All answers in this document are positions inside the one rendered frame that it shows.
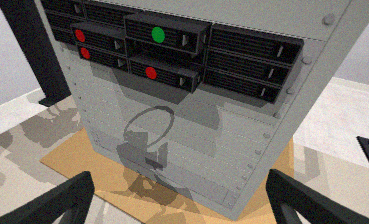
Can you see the tan flat board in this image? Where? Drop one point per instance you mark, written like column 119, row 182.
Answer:
column 147, row 200

